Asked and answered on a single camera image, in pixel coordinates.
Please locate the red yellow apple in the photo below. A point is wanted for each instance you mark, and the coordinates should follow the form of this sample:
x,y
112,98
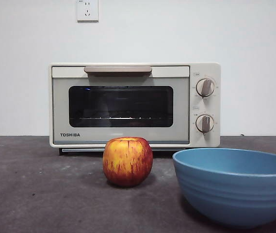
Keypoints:
x,y
128,162

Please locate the oven door with glass window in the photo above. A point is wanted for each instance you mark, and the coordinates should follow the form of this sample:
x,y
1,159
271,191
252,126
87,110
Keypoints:
x,y
60,109

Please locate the blue ribbed bowl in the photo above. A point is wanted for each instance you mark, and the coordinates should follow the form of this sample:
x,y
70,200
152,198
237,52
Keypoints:
x,y
232,194

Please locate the beige oven knob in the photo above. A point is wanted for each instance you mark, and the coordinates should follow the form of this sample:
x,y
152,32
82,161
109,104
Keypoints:
x,y
205,88
204,123

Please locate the cream toaster oven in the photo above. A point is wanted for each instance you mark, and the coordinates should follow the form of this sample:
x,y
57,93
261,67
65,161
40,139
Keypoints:
x,y
205,139

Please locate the white wall socket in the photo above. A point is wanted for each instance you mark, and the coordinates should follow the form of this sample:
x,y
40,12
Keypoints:
x,y
87,11

